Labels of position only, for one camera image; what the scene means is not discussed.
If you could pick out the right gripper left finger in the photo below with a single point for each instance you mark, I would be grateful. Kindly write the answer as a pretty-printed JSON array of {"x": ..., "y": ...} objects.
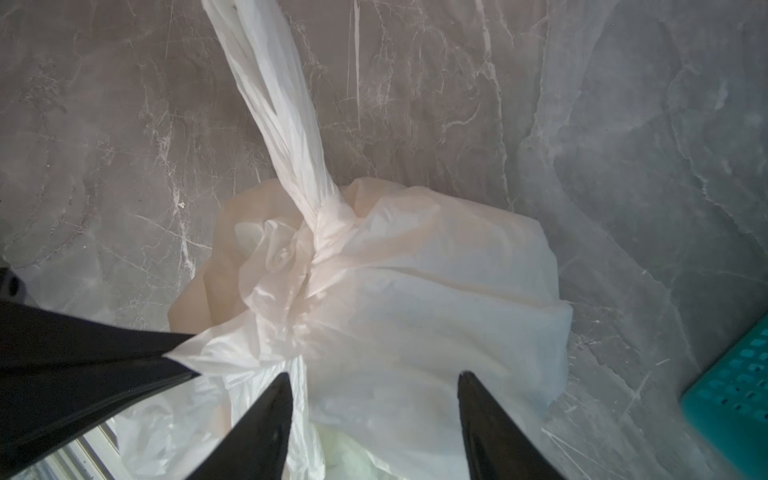
[{"x": 257, "y": 446}]

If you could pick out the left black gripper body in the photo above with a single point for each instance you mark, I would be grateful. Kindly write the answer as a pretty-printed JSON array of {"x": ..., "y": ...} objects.
[{"x": 61, "y": 376}]

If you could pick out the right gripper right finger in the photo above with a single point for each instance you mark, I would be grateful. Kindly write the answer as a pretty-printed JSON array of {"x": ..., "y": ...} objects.
[{"x": 495, "y": 447}]

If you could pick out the white plastic bag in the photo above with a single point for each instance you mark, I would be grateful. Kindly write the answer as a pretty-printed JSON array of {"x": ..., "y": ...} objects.
[{"x": 373, "y": 297}]

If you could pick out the teal plastic basket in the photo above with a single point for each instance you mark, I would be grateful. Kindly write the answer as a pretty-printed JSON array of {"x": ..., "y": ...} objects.
[{"x": 727, "y": 405}]

